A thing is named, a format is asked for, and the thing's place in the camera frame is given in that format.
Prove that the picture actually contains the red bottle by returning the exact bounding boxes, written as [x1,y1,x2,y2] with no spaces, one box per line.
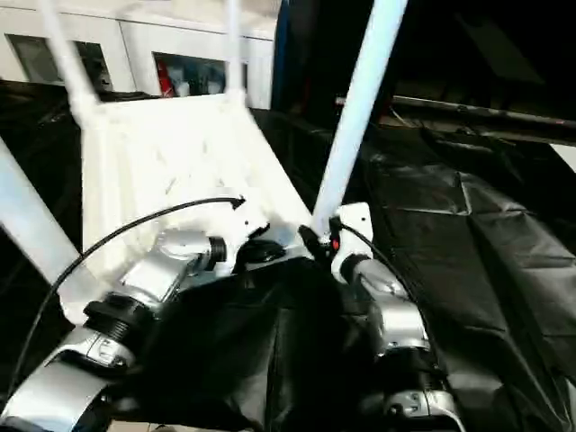
[156,60,176,98]

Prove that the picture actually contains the dark metal pole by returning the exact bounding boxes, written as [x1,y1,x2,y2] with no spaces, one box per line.
[391,95,576,128]

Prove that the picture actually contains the black left camera cable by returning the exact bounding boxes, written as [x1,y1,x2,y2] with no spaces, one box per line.
[8,195,248,397]

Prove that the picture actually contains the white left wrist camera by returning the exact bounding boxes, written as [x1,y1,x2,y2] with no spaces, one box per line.
[215,200,272,276]

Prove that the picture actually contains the black mat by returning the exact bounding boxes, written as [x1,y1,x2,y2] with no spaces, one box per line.
[0,80,576,432]

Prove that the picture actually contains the white glass-door cabinet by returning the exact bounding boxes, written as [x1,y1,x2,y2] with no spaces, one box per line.
[0,0,278,108]

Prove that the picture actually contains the black right camera cable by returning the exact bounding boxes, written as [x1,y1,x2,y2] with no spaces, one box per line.
[331,219,434,344]

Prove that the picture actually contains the white plastic table top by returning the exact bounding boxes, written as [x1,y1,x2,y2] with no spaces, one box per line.
[58,89,320,326]

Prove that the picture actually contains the white flat board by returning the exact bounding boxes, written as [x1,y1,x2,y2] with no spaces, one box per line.
[551,143,576,176]

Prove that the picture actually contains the black camera cable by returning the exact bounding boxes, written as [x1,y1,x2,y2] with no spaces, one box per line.
[331,219,434,344]
[8,195,248,397]

